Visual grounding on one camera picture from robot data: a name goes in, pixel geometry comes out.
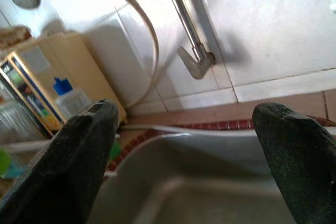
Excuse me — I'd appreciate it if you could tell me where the curved white hose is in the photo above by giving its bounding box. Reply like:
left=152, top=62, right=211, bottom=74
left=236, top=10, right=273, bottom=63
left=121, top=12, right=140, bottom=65
left=115, top=0, right=161, bottom=110

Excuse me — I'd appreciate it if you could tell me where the steel wall faucet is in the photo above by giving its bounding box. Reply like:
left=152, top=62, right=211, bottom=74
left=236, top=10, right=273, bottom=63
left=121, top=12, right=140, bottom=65
left=160, top=0, right=217, bottom=80

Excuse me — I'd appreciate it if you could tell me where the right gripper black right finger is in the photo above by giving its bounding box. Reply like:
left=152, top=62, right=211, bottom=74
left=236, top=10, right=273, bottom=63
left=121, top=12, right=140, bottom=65
left=251, top=102, right=336, bottom=224

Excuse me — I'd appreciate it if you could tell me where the beige water ionizer appliance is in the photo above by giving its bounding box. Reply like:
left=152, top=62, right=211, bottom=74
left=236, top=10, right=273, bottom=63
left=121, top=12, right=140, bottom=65
left=0, top=34, right=129, bottom=137

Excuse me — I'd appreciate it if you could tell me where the green soap bottle blue cap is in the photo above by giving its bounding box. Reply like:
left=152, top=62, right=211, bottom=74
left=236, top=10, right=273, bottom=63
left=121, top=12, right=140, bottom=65
left=53, top=77, right=123, bottom=162

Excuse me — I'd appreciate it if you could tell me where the steel sink basin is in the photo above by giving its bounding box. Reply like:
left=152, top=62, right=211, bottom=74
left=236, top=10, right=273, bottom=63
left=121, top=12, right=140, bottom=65
left=86, top=129, right=297, bottom=224

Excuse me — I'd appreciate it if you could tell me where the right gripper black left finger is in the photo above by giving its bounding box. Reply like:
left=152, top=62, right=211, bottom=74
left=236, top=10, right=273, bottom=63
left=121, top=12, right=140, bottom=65
left=0, top=99, right=119, bottom=224

